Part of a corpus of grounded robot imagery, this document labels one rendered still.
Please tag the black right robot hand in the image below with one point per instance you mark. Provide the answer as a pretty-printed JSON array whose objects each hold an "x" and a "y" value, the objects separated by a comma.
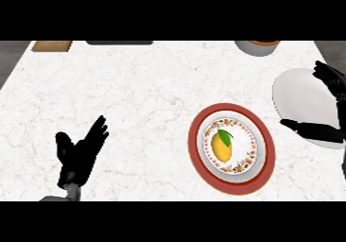
[{"x": 340, "y": 94}]

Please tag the grey pot with brown rim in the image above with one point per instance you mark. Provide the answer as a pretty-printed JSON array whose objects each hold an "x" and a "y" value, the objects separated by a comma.
[{"x": 257, "y": 48}]

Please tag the red round placemat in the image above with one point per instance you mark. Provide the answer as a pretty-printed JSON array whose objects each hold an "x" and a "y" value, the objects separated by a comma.
[{"x": 198, "y": 151}]

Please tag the brown wooden cutting board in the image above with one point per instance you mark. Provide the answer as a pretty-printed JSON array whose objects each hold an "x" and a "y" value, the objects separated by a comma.
[{"x": 52, "y": 45}]

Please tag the yellow lemon with green leaf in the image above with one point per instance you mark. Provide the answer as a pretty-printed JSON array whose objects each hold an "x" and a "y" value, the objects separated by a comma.
[{"x": 222, "y": 146}]

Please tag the plain white plate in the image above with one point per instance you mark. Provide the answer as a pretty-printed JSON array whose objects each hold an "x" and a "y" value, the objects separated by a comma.
[{"x": 303, "y": 100}]

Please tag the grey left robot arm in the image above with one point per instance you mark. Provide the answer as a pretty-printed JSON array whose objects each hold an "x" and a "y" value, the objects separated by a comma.
[{"x": 64, "y": 193}]

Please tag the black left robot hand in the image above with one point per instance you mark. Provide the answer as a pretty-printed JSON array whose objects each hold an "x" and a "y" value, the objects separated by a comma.
[{"x": 78, "y": 157}]

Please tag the white floral-rimmed plate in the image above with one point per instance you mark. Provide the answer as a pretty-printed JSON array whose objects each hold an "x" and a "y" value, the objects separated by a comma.
[{"x": 232, "y": 145}]

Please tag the dark grey flat appliance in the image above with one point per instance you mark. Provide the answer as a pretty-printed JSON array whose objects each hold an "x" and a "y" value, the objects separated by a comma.
[{"x": 118, "y": 42}]

